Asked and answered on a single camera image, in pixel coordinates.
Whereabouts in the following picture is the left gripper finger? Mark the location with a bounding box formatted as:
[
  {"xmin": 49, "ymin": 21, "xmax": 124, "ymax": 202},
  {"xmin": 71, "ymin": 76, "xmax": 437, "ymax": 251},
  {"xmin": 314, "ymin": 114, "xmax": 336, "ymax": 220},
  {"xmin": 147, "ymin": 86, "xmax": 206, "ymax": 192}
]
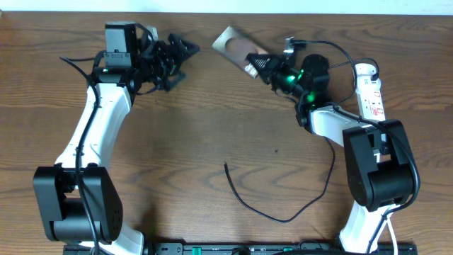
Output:
[
  {"xmin": 168, "ymin": 33, "xmax": 200, "ymax": 59},
  {"xmin": 164, "ymin": 71, "xmax": 186, "ymax": 91}
]

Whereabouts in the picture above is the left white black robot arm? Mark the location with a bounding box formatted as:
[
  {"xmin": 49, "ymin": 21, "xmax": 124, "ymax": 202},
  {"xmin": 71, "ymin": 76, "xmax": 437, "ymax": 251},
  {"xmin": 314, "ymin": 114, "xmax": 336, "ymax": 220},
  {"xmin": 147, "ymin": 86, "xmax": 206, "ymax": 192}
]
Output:
[{"xmin": 33, "ymin": 21, "xmax": 200, "ymax": 254}]

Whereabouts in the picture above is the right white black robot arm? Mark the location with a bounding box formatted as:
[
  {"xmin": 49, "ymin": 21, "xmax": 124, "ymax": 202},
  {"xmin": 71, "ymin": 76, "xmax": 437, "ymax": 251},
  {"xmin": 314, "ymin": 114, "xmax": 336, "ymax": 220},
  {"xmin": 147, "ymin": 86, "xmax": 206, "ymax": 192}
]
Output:
[{"xmin": 246, "ymin": 53, "xmax": 421, "ymax": 254}]

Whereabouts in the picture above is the white power strip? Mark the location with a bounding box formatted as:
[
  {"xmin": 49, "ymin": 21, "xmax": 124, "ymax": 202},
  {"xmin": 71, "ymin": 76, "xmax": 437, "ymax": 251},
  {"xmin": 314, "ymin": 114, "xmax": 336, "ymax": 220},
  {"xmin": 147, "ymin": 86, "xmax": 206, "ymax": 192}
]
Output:
[{"xmin": 355, "ymin": 63, "xmax": 386, "ymax": 121}]

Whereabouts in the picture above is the black charger cable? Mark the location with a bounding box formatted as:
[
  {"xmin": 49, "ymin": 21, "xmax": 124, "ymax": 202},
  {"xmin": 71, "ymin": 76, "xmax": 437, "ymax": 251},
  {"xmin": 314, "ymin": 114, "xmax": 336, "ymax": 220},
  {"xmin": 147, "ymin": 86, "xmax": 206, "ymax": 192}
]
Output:
[{"xmin": 223, "ymin": 57, "xmax": 381, "ymax": 224}]

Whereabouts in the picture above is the black mounting rail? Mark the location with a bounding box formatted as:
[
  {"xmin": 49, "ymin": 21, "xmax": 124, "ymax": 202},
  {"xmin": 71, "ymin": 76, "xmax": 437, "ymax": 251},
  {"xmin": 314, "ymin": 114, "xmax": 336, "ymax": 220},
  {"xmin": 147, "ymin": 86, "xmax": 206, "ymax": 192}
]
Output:
[{"xmin": 62, "ymin": 241, "xmax": 418, "ymax": 255}]

